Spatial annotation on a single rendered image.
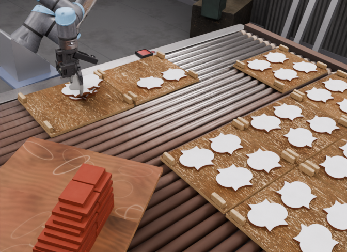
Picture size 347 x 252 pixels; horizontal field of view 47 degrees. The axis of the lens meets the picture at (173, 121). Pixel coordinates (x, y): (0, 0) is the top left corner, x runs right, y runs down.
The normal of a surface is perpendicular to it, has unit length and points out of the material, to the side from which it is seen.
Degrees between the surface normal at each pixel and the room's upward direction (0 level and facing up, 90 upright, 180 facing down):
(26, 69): 90
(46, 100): 0
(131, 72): 0
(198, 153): 0
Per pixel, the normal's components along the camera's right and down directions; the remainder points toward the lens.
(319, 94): 0.06, -0.81
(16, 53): 0.68, 0.46
